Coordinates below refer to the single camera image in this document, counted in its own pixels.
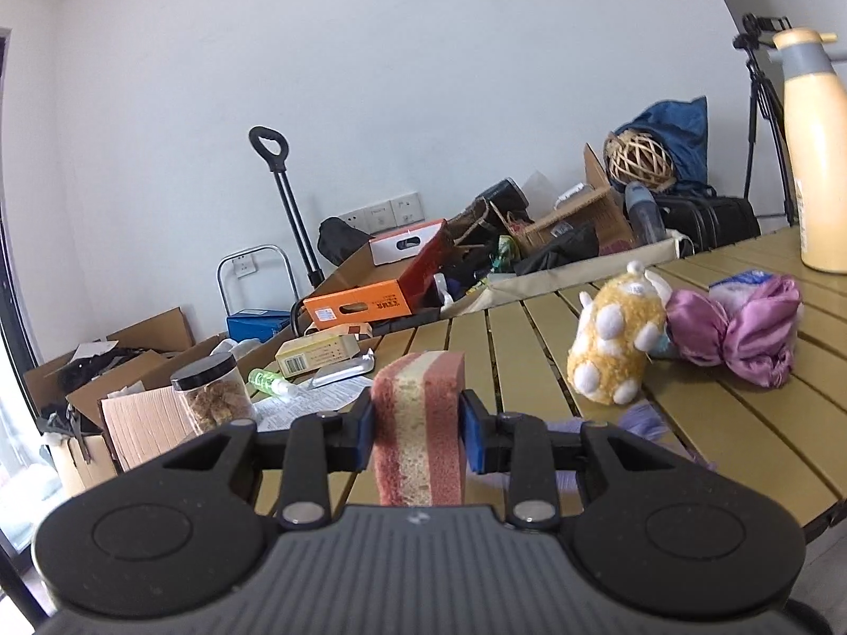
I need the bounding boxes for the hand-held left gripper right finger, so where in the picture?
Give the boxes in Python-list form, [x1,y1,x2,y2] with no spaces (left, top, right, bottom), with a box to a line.
[459,389,722,533]

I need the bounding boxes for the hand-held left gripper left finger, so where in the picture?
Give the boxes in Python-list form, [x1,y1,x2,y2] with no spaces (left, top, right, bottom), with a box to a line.
[159,390,376,533]

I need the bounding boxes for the pink and yellow sponge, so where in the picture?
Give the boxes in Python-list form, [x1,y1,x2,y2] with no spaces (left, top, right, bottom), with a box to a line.
[371,350,467,509]

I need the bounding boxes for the yellow white plush toy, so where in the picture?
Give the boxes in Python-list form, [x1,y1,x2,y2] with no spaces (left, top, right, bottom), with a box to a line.
[566,261,672,406]

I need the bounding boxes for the purple satin cloth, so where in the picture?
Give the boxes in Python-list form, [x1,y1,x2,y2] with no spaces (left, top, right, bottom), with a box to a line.
[665,276,805,390]

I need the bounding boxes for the silver foil tube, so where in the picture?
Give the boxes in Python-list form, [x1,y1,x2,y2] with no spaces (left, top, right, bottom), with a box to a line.
[311,352,378,390]

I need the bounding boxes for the pale yellow carton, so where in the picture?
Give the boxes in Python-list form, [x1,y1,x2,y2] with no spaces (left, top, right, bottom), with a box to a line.
[274,332,362,378]

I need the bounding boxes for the small green bottle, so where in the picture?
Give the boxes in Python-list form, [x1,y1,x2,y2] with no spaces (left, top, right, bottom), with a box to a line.
[248,368,299,399]

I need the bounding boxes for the orange cardboard box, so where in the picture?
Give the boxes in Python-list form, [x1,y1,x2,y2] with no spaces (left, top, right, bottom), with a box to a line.
[303,218,457,332]

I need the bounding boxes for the blue box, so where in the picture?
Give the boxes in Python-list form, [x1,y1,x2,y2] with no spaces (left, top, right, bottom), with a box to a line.
[226,307,295,343]

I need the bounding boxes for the clear snack jar black lid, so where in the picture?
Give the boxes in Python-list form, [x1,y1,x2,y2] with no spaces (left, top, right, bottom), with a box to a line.
[170,352,256,438]

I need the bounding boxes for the white cardboard box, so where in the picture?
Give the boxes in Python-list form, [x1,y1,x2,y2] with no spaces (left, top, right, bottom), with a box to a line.
[369,223,446,267]

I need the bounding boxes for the black backpack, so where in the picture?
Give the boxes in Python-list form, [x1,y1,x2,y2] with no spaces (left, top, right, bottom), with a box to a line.
[318,217,372,272]

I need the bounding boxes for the black cloth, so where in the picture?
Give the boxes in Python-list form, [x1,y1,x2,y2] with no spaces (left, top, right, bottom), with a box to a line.
[512,228,600,277]

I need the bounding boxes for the corrugated cardboard sheet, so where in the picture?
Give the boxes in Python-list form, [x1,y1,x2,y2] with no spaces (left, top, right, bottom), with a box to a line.
[99,387,200,474]

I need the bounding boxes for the black handbag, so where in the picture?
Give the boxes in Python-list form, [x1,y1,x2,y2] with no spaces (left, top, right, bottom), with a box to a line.
[475,178,534,229]

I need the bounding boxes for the brown cardboard box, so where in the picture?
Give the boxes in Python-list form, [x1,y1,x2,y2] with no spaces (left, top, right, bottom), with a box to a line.
[516,142,639,259]
[49,334,232,497]
[23,307,200,411]

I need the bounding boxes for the blue water bottle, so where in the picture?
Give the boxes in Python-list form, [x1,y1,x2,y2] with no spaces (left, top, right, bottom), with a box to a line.
[623,180,666,246]

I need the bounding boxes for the wicker ball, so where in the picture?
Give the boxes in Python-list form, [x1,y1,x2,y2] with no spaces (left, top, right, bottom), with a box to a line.
[605,131,676,192]

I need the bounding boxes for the black suitcase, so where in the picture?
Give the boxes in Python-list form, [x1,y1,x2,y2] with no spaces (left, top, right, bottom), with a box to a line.
[655,192,762,253]

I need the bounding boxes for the blue fabric bag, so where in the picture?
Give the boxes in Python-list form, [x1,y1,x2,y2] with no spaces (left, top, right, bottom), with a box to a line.
[612,96,710,196]

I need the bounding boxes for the cream spray bottle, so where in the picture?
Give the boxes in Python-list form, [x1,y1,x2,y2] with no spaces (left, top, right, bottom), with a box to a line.
[773,26,847,274]

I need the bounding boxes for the black tripod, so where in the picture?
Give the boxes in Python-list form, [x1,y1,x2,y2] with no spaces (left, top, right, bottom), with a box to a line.
[733,13,798,227]

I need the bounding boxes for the chrome tube frame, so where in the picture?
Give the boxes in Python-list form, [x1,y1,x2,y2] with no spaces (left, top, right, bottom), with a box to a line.
[217,244,299,338]

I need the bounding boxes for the black trolley handle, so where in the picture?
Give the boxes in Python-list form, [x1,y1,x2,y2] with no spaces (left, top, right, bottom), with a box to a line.
[249,125,325,292]

